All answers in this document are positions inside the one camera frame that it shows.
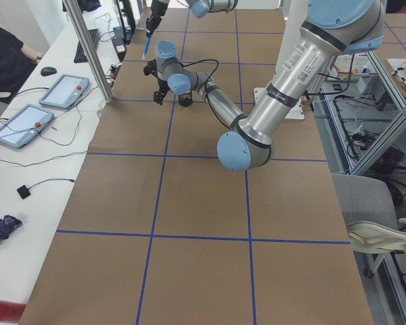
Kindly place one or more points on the black mesh pen cup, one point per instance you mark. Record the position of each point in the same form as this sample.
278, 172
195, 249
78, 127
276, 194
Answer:
186, 99

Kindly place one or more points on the grey office chair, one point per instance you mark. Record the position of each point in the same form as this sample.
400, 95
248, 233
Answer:
370, 217

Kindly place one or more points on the teach pendant tablet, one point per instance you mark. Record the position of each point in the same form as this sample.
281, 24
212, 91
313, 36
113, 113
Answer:
24, 126
65, 92

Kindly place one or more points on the aluminium frame post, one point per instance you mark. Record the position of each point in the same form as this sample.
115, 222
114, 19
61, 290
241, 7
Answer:
83, 36

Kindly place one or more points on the near teach pendant tablet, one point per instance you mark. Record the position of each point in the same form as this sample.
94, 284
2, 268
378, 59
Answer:
24, 126

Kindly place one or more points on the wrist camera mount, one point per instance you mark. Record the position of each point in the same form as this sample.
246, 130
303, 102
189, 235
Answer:
151, 68

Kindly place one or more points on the seated person in black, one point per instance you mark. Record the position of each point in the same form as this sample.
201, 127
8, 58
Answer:
17, 62

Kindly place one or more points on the far teach pendant tablet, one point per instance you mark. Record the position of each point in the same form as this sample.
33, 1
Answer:
65, 92

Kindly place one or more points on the blue highlighter pen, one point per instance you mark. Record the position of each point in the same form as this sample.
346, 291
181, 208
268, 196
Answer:
147, 46

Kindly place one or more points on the small black square device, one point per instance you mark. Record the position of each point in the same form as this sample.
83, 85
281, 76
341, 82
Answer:
23, 191

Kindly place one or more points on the folded blue umbrella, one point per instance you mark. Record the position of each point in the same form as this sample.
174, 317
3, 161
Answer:
8, 224

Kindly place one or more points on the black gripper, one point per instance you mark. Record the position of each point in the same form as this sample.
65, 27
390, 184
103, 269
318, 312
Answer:
162, 84
152, 24

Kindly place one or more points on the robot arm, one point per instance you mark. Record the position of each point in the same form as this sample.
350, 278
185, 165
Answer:
331, 28
199, 8

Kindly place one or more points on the black computer mouse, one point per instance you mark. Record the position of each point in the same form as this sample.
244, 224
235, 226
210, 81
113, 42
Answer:
47, 71

